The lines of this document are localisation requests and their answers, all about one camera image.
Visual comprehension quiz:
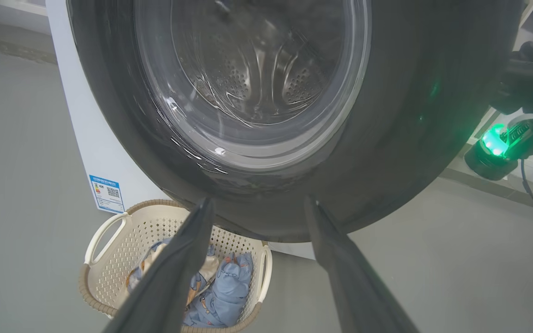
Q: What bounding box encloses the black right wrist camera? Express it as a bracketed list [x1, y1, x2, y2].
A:
[465, 113, 533, 181]

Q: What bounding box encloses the blue garment with beige lining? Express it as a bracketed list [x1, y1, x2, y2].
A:
[125, 238, 221, 308]

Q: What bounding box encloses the blue energy label sticker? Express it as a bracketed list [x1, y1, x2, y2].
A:
[88, 174, 126, 214]

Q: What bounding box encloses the white washing machine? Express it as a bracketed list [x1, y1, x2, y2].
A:
[46, 0, 316, 260]

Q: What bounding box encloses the cream perforated laundry basket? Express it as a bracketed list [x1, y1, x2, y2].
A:
[78, 199, 273, 333]

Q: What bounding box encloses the dark round washing machine door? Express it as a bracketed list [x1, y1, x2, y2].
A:
[66, 0, 524, 243]

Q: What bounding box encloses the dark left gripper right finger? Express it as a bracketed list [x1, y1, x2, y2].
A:
[304, 195, 420, 333]

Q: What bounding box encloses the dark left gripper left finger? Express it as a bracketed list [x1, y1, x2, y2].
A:
[102, 197, 215, 333]

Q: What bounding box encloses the blue patterned garment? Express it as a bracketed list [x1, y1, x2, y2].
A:
[183, 252, 254, 329]

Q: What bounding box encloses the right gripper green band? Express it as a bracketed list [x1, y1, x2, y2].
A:
[491, 41, 533, 116]

